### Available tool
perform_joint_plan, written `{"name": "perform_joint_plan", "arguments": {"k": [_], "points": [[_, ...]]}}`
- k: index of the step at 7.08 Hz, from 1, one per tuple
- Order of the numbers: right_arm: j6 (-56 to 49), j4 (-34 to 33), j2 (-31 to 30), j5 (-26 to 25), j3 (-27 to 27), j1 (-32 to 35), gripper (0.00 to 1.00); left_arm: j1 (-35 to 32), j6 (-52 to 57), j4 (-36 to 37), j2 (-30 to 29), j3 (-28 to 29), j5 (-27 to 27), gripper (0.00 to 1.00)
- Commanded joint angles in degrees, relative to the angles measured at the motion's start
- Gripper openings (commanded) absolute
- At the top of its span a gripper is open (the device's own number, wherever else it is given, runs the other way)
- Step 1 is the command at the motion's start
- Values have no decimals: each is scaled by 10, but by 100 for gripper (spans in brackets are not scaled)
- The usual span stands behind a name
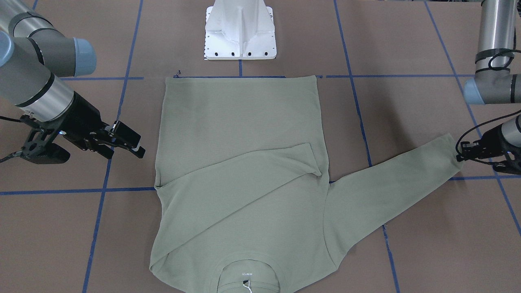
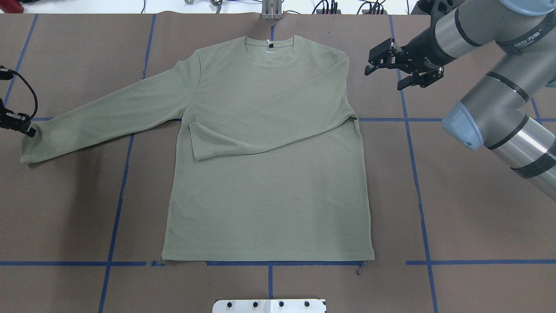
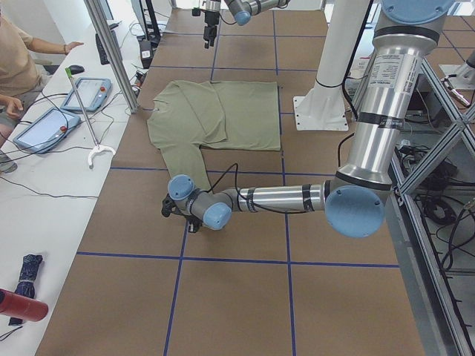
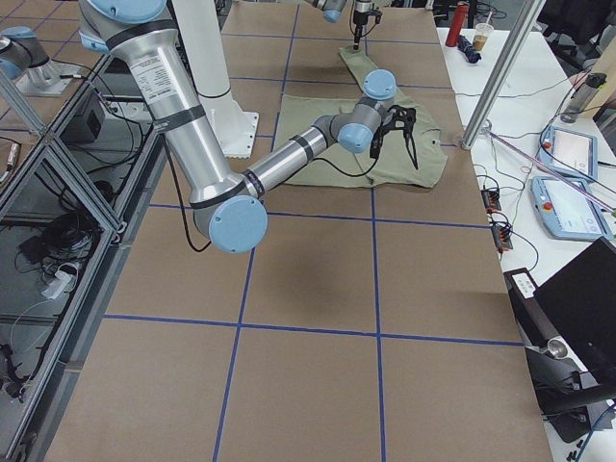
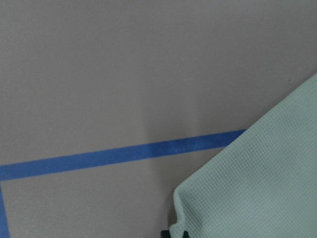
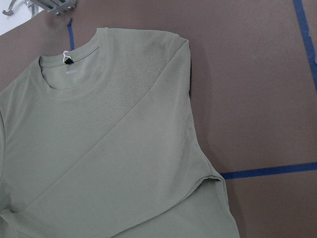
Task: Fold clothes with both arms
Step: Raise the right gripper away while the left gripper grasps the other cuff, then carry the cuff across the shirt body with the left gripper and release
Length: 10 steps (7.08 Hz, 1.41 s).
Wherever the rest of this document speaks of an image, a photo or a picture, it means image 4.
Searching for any silver reacher grabber stick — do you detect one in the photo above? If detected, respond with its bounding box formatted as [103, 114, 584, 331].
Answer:
[480, 119, 616, 218]

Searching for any near blue teach pendant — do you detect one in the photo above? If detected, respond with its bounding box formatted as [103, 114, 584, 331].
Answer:
[530, 176, 614, 242]

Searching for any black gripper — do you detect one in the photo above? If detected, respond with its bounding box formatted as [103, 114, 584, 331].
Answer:
[402, 128, 419, 168]
[352, 12, 370, 50]

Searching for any folded dark blue umbrella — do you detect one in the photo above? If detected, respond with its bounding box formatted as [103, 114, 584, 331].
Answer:
[457, 35, 481, 64]

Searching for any olive green long-sleeve shirt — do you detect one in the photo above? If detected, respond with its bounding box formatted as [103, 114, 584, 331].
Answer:
[272, 46, 449, 190]

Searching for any blue teach pendant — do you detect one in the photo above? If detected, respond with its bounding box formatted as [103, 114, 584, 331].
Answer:
[530, 176, 614, 242]
[538, 125, 598, 181]

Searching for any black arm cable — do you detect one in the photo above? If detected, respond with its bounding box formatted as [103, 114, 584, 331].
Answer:
[163, 139, 381, 253]

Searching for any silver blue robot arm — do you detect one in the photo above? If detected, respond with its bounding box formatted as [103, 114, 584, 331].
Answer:
[306, 0, 382, 51]
[79, 1, 416, 253]

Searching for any iced coffee cup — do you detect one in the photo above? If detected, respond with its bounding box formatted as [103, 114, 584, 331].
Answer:
[473, 12, 494, 52]

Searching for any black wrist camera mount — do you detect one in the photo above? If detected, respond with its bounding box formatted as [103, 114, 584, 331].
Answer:
[370, 105, 417, 160]

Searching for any grey water bottle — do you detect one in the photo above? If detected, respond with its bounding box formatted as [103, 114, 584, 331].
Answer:
[560, 72, 606, 123]

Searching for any far blue teach pendant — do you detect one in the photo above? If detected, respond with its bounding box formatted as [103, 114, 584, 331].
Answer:
[538, 125, 598, 181]

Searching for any steel tumbler cup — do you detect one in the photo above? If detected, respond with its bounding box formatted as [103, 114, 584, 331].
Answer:
[547, 338, 569, 360]

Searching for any white camera mast pole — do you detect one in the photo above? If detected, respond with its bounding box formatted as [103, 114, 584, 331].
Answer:
[171, 0, 259, 159]

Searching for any red cylinder bottle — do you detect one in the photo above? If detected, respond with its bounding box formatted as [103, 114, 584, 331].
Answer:
[445, 1, 470, 47]

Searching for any orange black electronics board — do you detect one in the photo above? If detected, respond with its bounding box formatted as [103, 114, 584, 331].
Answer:
[481, 189, 501, 214]

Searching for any black monitor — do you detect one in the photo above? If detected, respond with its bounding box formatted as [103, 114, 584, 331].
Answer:
[534, 237, 615, 384]

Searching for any aluminium frame rail structure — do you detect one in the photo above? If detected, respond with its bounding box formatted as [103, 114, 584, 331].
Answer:
[1, 72, 161, 461]

